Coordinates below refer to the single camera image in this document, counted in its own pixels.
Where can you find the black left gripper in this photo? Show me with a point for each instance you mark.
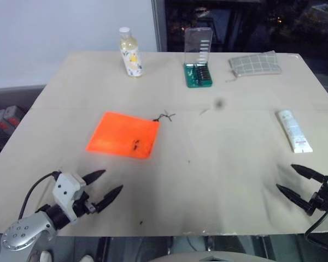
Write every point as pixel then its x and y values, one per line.
pixel 82 207

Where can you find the grey window frame post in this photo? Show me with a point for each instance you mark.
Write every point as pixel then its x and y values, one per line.
pixel 158 24

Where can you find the yellow drink bottle white cap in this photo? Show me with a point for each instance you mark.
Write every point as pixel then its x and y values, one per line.
pixel 131 54

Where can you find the grey plaid fabric pouch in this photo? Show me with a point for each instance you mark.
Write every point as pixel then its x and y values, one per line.
pixel 255 65

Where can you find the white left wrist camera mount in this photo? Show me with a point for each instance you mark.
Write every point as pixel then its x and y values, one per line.
pixel 65 188

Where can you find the green bit case clear lid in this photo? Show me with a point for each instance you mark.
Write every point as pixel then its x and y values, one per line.
pixel 198 71

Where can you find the grey and red box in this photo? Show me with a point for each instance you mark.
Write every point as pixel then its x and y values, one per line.
pixel 0 118
pixel 13 116

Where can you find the white squeeze tube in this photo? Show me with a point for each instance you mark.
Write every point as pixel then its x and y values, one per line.
pixel 293 131

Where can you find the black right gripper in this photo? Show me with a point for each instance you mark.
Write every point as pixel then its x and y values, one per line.
pixel 324 200

